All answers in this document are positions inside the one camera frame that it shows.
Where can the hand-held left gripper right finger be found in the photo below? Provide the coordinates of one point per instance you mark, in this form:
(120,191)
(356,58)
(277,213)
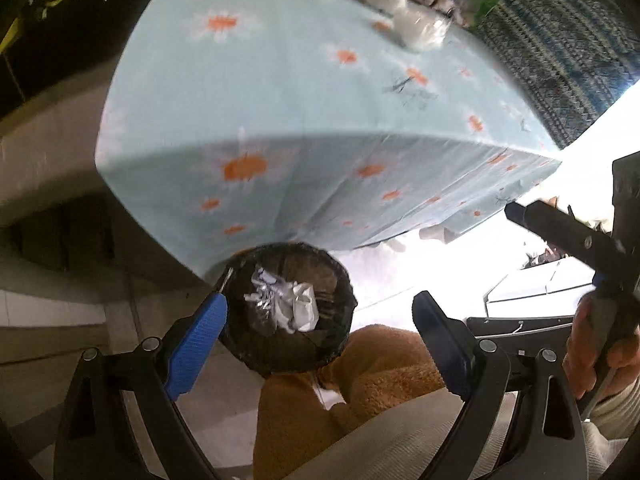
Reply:
(445,345)

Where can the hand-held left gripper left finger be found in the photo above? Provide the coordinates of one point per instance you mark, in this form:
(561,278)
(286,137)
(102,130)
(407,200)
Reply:
(197,345)

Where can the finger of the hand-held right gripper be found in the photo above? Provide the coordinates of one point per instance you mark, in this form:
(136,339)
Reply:
(565,232)

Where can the silver foil wrapper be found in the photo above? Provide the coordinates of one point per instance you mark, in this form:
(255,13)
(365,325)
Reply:
(262,287)

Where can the bin with black bag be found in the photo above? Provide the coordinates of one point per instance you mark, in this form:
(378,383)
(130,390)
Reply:
(300,350)

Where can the white tissue wad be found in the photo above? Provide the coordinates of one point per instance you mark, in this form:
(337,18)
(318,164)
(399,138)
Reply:
(302,310)

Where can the person's right forearm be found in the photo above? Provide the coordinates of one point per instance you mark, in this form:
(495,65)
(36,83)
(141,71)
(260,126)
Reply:
(620,410)

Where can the person's right hand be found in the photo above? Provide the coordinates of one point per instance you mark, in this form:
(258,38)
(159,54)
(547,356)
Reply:
(580,360)

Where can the person's brown fleece pants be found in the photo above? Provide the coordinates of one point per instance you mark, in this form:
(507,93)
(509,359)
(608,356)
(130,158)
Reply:
(385,360)

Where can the white plastic box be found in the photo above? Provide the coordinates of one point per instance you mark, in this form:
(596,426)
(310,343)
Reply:
(540,290)

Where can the person's beige top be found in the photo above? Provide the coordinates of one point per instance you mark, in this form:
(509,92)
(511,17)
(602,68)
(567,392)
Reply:
(400,440)

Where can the blue patterned cloth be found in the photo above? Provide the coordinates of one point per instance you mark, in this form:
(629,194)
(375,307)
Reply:
(565,50)

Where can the crumpled clear plastic bag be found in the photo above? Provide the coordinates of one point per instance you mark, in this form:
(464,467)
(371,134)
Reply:
(420,30)

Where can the floral light blue tablecloth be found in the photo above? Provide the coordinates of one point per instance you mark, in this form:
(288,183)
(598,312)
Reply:
(300,85)

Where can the black and yellow cloth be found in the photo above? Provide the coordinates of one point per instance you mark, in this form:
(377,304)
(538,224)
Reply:
(55,2)

